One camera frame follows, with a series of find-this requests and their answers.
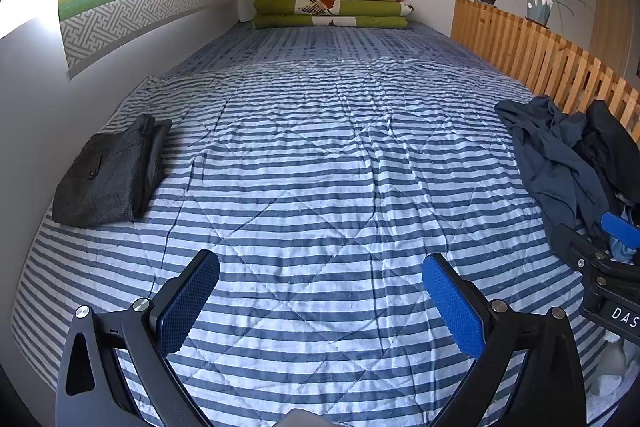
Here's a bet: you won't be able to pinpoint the blue checkered bed sheet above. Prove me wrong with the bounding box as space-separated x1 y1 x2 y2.
165 21 506 80

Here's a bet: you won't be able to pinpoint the dark blue-grey garment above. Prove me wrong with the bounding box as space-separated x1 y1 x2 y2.
495 96 608 250

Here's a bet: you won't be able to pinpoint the wooden slatted bed rail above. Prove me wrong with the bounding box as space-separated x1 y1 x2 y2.
451 0 640 142

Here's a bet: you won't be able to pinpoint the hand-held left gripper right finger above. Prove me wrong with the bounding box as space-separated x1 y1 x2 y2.
421 252 588 427

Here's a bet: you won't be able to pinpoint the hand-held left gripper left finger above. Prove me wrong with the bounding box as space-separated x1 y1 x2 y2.
54 249 221 427

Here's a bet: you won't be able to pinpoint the wooden door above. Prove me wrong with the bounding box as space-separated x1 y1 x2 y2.
590 0 640 78

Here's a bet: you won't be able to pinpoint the folded grey tweed pants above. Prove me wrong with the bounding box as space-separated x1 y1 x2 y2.
51 113 173 229

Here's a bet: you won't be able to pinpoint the light blue garment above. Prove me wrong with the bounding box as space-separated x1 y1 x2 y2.
607 194 640 263

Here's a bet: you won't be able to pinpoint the blue white striped quilt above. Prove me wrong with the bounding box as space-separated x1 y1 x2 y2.
10 57 621 427

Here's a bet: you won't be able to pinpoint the person's right hand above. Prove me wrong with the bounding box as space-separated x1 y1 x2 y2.
592 337 632 400

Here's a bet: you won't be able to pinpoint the black pants with pink trim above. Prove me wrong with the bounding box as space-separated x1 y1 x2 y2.
575 99 640 228

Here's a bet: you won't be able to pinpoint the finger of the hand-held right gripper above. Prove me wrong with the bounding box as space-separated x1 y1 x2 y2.
550 224 626 275
600 212 640 253

